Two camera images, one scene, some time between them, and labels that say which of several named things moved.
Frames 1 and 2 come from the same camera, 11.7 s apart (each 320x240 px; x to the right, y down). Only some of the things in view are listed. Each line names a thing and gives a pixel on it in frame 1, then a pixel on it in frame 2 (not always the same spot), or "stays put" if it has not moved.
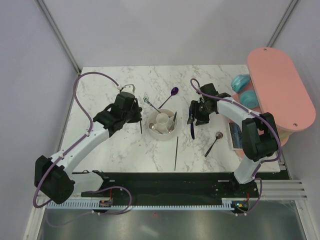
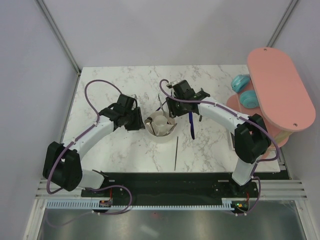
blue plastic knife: x=192 y=130 stays put
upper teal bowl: x=248 y=98 stays put
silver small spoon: x=151 y=126 → x=149 y=120
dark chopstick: x=176 y=154 stays put
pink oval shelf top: x=280 y=90 stays put
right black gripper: x=194 y=114 → x=173 y=111
